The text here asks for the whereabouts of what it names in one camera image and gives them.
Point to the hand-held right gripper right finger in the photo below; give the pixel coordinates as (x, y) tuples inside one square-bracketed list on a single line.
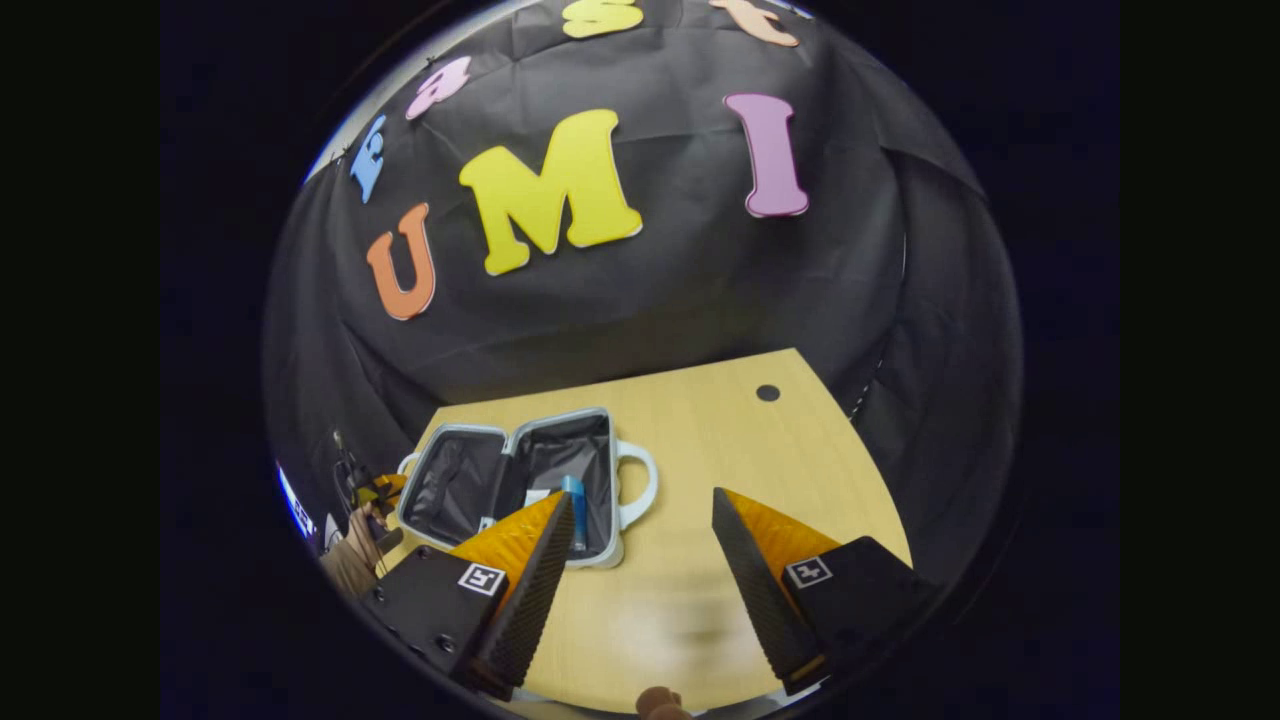
[(760, 590)]

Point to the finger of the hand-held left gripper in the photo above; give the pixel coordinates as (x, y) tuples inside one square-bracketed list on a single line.
[(390, 492)]

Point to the blue white skin care tube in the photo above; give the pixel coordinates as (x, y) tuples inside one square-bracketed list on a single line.
[(575, 515)]

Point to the light blue suitcase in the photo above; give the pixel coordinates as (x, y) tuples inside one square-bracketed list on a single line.
[(460, 480)]

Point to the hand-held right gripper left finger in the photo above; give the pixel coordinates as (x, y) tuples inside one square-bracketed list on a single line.
[(530, 600)]

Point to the blue lit strip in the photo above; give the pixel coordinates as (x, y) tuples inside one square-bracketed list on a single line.
[(295, 500)]

